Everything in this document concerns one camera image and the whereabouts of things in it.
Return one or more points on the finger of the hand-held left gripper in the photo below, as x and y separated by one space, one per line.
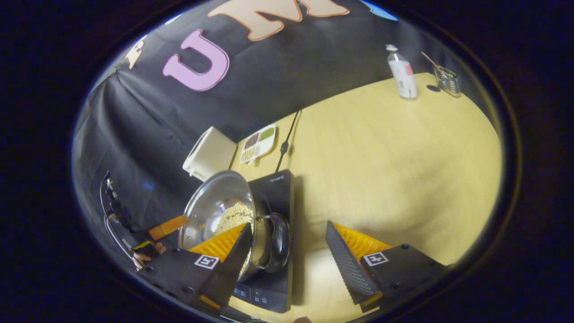
168 227

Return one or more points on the white divided dish of beans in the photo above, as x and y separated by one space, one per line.
258 143

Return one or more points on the white toaster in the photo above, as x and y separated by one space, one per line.
210 154

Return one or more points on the clear bottle with red label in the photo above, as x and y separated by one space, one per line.
403 76

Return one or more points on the wooden stick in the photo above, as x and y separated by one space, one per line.
430 59

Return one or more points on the black induction cooktop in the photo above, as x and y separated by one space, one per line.
280 188

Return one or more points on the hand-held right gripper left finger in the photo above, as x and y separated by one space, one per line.
231 269

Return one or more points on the black backdrop cloth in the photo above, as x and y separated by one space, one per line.
269 89

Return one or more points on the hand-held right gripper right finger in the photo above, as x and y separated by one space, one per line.
345 264

